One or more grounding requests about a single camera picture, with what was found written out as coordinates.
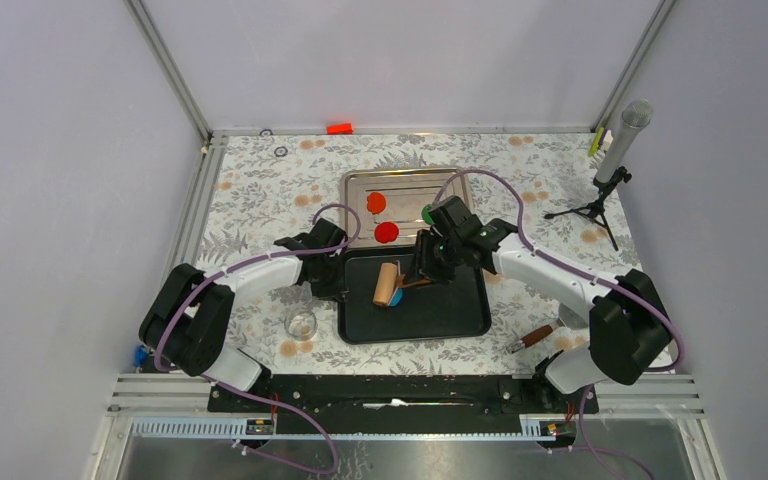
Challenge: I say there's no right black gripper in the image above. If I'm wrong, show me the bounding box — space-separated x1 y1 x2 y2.
404 230 464 291

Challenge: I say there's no yellow marker pen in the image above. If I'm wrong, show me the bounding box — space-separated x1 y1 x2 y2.
587 127 605 157

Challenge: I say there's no orange block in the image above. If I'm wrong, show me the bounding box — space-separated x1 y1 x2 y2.
326 123 354 135

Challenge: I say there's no wooden dough roller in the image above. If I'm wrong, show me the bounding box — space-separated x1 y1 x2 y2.
372 262 431 308

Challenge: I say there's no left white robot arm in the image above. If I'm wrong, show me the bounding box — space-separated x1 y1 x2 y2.
138 218 350 411

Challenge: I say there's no silver metal tray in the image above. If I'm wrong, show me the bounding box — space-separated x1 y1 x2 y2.
339 166 472 248

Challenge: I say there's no green dough disc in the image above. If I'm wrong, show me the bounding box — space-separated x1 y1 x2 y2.
421 204 434 225

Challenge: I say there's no black plastic tray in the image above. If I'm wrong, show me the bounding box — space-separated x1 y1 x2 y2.
338 247 492 345

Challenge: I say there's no small glass bowl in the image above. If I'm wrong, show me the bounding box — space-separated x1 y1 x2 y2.
283 309 318 341

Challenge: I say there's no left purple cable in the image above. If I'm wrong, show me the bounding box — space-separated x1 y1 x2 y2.
155 201 362 475

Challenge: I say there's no grey microphone on tripod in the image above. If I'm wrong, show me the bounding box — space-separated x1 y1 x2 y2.
543 99 654 251

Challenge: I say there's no floral tablecloth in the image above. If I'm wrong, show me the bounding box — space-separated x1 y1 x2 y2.
197 134 640 375

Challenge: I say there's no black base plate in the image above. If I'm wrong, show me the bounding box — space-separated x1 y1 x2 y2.
207 374 599 435

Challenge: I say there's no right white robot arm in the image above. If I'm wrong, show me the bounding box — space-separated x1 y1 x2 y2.
403 195 677 412

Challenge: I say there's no blue dough piece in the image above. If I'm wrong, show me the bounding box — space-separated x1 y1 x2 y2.
387 288 403 307

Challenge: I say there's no brown handled tool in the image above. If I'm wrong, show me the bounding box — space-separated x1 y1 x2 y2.
505 319 563 354

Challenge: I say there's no orange dough disc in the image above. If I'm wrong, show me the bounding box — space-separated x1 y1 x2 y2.
366 191 387 215

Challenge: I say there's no red dough disc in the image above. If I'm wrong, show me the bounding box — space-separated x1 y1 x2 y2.
374 222 400 244

